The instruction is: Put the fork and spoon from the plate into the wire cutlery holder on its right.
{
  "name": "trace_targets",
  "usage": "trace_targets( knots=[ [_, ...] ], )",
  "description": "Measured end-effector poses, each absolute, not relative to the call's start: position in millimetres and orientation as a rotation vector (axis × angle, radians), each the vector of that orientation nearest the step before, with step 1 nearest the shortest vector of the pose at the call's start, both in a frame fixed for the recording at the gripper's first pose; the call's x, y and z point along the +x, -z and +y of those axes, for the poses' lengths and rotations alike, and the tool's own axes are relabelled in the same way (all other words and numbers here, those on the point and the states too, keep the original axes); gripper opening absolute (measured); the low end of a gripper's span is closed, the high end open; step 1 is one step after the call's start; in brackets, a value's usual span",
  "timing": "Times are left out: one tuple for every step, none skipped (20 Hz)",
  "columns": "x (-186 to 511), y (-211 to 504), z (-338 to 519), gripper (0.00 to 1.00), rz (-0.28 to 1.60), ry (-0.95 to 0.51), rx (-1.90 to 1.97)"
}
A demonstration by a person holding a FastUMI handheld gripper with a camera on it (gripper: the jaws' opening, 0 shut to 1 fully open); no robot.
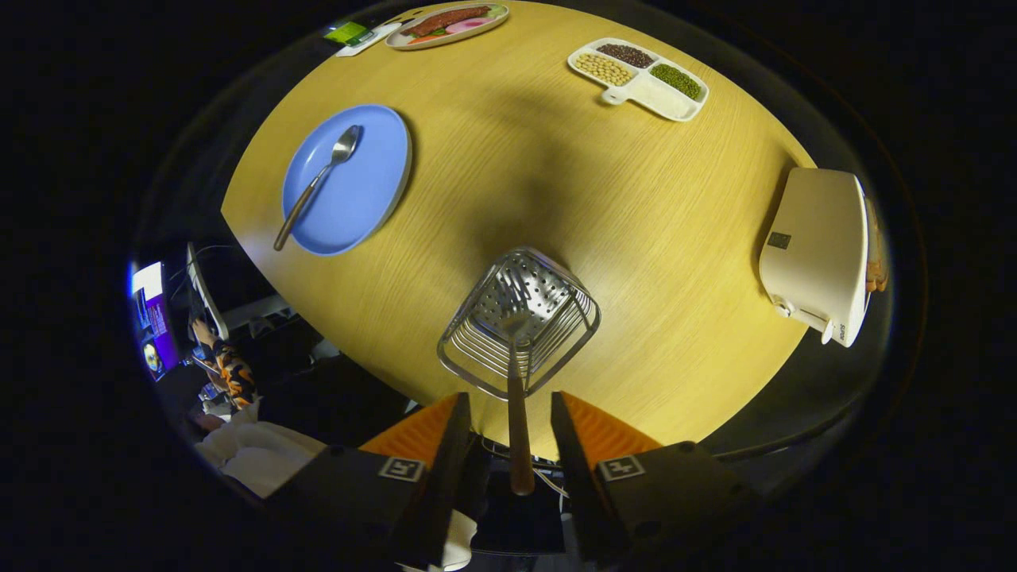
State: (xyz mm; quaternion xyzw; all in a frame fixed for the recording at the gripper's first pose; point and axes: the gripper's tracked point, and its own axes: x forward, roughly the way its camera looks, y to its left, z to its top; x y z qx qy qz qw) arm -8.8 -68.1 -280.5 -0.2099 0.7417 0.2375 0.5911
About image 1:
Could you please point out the white divided bean tray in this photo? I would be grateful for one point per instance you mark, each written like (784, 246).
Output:
(659, 95)

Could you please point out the white toaster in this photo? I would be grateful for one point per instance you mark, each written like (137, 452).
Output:
(810, 238)

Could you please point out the green drink bottle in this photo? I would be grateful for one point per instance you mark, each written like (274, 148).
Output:
(346, 32)

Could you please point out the blue plate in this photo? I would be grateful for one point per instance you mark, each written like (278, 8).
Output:
(365, 191)

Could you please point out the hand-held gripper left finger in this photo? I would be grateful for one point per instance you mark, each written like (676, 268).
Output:
(449, 477)

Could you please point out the white cloth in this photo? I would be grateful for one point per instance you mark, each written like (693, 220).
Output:
(254, 457)

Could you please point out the plate of toy food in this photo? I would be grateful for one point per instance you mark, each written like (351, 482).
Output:
(445, 24)

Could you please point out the computer monitor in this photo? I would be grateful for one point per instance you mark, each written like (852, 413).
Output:
(155, 318)

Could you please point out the metal spoon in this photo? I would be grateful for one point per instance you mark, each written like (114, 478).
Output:
(346, 145)

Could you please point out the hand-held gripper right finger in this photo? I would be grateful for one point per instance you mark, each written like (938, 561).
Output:
(572, 477)

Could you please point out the bread slice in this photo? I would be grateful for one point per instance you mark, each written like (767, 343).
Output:
(876, 274)

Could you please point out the white coaster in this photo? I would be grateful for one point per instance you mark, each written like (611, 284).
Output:
(383, 36)

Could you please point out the orange black patterned sleeve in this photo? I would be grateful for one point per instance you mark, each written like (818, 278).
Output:
(232, 373)

